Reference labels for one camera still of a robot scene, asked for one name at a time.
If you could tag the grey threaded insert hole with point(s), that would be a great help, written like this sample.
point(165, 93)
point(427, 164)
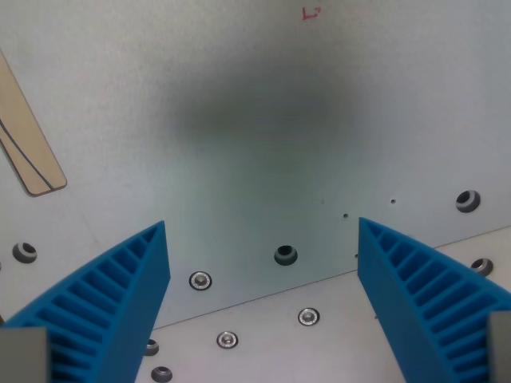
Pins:
point(161, 373)
point(152, 347)
point(482, 265)

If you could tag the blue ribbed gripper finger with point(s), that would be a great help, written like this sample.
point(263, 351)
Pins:
point(131, 295)
point(383, 287)

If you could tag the light wooden board with lines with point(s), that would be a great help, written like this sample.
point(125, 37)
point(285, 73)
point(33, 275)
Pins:
point(24, 139)

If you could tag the silver hex socket screw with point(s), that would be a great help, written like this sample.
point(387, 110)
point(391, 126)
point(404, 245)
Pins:
point(200, 281)
point(308, 317)
point(227, 340)

